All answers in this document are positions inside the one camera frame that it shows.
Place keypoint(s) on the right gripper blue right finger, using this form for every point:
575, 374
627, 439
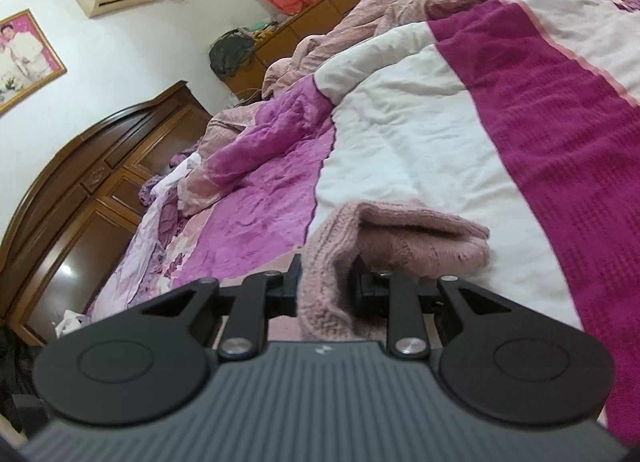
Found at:
393, 296

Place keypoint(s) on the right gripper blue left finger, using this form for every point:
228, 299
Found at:
250, 306

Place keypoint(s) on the pink knitted cardigan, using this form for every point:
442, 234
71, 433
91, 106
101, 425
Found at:
400, 237

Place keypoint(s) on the lilac floral pillow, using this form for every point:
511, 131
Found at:
133, 280

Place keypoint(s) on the dark wooden headboard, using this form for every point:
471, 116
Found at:
76, 220

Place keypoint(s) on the wooden side cabinet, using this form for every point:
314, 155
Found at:
317, 19

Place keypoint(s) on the patchwork purple white quilt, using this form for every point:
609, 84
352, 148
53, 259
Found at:
519, 115

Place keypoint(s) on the dark green bag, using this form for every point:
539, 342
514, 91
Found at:
229, 52

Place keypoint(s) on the framed wall portrait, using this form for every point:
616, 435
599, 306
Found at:
28, 61

